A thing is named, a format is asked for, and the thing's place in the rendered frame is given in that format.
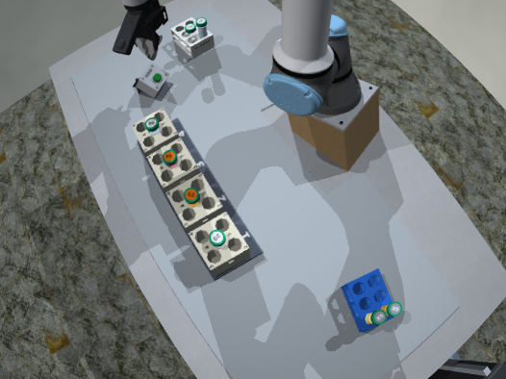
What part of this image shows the light grey flat mat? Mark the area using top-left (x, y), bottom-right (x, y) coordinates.
top-left (71, 5), bottom-right (460, 379)

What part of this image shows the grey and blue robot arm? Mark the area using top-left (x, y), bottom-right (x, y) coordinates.
top-left (113, 0), bottom-right (362, 116)

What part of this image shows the white tube rack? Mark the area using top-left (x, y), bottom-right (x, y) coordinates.
top-left (170, 17), bottom-right (215, 59)

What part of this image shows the blue tube rack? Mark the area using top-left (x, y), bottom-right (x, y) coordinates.
top-left (341, 270), bottom-right (392, 332)

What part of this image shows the cream tube adapter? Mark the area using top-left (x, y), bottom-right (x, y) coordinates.
top-left (189, 212), bottom-right (250, 276)
top-left (132, 108), bottom-right (179, 157)
top-left (147, 138), bottom-right (200, 192)
top-left (166, 172), bottom-right (224, 233)

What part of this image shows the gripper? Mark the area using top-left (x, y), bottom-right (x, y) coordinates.
top-left (124, 0), bottom-right (168, 61)

